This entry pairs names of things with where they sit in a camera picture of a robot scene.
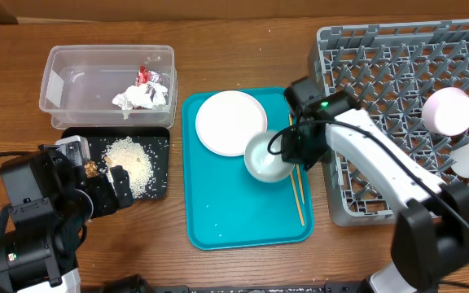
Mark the wooden chopstick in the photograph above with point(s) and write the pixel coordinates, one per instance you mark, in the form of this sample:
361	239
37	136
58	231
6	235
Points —
299	209
299	178

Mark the small pink plate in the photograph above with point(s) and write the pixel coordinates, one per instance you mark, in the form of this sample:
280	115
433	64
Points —
446	112

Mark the grey dishwasher rack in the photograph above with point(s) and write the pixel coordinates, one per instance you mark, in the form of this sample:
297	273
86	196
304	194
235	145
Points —
393	69

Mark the black plastic tray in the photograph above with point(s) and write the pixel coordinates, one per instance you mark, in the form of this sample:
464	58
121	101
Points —
89	132

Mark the large white plate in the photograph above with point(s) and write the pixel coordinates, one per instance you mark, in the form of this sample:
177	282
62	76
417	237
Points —
228	120

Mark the red foil snack wrapper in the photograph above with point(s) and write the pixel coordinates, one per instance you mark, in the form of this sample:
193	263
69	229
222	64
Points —
147	75

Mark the teal serving tray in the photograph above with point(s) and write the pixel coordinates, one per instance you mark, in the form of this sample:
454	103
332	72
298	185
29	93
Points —
228	208

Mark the clear plastic bin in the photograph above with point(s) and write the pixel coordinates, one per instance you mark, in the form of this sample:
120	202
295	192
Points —
80	81

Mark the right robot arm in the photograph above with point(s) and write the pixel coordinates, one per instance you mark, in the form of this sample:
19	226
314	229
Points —
431	236

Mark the brown food scrap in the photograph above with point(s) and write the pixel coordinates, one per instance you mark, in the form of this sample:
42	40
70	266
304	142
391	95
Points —
91	169

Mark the grey bowl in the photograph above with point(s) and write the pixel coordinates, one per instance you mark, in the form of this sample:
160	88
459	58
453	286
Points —
263	165

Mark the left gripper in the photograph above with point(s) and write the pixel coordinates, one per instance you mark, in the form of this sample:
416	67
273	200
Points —
107	201

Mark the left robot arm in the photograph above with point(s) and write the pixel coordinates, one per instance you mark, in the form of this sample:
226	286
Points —
51	199

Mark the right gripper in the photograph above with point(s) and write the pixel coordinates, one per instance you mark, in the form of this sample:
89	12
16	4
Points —
292	152

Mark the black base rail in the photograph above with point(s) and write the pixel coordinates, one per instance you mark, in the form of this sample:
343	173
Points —
137	284

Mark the white napkin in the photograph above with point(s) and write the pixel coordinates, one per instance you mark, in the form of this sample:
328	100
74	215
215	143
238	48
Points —
126	100

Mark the pile of rice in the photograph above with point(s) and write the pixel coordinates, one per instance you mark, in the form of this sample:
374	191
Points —
145	159

